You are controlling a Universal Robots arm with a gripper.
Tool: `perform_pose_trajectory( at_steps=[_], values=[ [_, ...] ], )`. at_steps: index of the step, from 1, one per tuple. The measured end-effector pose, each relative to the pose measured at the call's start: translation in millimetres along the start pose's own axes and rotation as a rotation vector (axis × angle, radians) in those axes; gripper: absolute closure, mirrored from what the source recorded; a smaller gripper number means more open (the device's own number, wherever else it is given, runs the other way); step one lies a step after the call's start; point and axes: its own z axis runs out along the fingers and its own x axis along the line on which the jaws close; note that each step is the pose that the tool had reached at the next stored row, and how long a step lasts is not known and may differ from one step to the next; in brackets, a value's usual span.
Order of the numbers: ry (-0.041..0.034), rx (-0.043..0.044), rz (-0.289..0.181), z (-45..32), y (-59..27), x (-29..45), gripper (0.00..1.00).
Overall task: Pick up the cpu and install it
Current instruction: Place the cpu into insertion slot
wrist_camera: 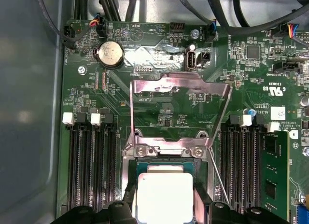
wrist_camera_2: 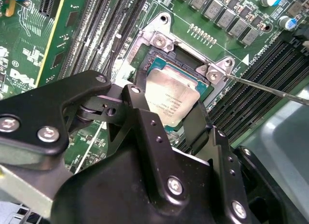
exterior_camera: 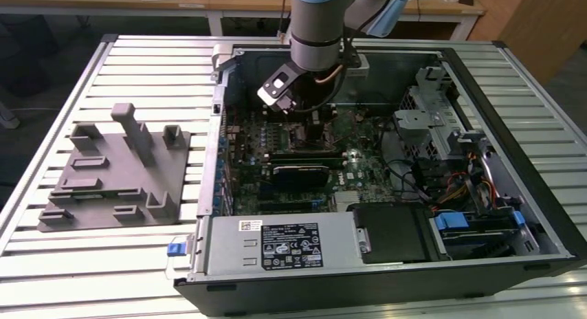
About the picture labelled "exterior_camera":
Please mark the wooden desk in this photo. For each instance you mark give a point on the wooden desk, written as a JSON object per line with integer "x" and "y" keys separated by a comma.
{"x": 447, "y": 8}

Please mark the green RAM stick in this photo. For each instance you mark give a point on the green RAM stick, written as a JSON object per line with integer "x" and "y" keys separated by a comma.
{"x": 96, "y": 194}

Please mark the CPU socket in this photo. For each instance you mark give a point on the CPU socket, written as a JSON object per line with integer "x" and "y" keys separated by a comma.
{"x": 293, "y": 140}

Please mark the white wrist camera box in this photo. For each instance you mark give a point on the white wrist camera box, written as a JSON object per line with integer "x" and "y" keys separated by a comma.
{"x": 359, "y": 69}

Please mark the black expansion slot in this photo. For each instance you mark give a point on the black expansion slot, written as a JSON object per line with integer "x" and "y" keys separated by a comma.
{"x": 284, "y": 206}

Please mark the grey parts rack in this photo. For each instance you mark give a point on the grey parts rack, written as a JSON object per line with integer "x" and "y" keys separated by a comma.
{"x": 114, "y": 176}

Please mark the black RAM slot bank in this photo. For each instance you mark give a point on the black RAM slot bank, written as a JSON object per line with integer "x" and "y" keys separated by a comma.
{"x": 303, "y": 159}

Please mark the black fan shroud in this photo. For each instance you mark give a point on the black fan shroud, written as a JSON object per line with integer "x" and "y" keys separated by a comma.
{"x": 389, "y": 233}

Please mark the blue disk carrier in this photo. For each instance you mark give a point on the blue disk carrier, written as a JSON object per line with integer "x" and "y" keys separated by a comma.
{"x": 451, "y": 222}

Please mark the silver heatsink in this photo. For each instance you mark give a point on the silver heatsink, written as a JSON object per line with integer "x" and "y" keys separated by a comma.
{"x": 347, "y": 199}

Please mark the black PC case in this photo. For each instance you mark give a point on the black PC case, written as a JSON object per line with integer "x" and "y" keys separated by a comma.
{"x": 320, "y": 295}

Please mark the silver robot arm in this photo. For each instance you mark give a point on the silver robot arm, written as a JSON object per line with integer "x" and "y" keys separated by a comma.
{"x": 316, "y": 30}

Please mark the green motherboard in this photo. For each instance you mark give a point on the green motherboard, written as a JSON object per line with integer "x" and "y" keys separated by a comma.
{"x": 367, "y": 150}

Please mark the silver drive cage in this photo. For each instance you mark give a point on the silver drive cage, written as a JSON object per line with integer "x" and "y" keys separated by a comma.
{"x": 432, "y": 119}

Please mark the wooden cabinet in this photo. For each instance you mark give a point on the wooden cabinet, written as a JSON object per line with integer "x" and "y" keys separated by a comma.
{"x": 540, "y": 30}

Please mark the white black-faced wrist camera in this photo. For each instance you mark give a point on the white black-faced wrist camera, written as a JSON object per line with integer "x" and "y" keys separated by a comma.
{"x": 275, "y": 88}

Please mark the silver power supply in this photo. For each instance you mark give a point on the silver power supply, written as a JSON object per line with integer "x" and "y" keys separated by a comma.
{"x": 220, "y": 243}

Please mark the black graphics card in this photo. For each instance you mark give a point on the black graphics card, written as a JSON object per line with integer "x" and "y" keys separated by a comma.
{"x": 300, "y": 177}

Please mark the blue board connector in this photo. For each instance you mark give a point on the blue board connector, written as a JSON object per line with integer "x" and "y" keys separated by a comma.
{"x": 316, "y": 205}

